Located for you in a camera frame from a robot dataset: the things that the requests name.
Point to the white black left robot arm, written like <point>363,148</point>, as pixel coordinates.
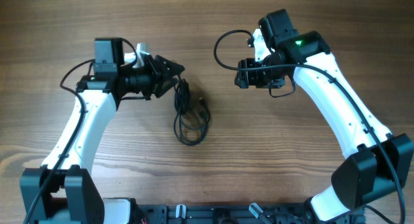
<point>61,190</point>

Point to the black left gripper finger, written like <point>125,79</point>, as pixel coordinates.
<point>168,68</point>
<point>164,86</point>

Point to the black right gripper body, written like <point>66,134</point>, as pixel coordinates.
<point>242,74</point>

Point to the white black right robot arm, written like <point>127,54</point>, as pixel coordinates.
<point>376,162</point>

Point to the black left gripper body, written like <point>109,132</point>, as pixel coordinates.
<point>155,76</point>

